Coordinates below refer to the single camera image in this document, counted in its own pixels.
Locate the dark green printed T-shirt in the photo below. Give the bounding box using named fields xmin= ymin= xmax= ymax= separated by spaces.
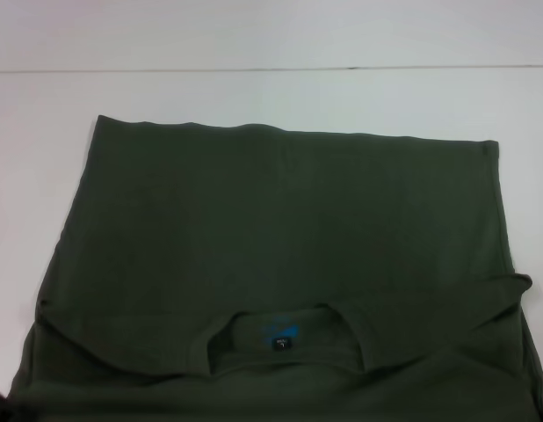
xmin=7 ymin=114 xmax=543 ymax=422

